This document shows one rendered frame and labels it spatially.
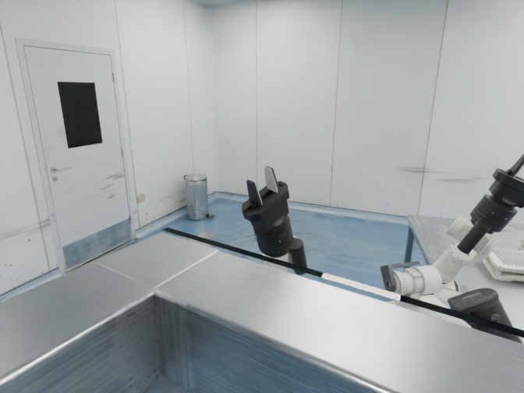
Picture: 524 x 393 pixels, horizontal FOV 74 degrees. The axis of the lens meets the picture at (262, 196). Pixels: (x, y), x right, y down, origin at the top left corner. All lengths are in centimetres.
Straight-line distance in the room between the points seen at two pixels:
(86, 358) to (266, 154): 517
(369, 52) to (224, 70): 208
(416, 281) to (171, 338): 75
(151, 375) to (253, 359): 7
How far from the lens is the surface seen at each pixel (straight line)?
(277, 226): 77
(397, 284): 87
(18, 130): 353
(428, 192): 496
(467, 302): 105
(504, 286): 210
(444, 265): 125
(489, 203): 111
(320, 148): 502
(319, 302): 18
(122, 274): 22
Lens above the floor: 173
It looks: 17 degrees down
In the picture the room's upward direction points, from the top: straight up
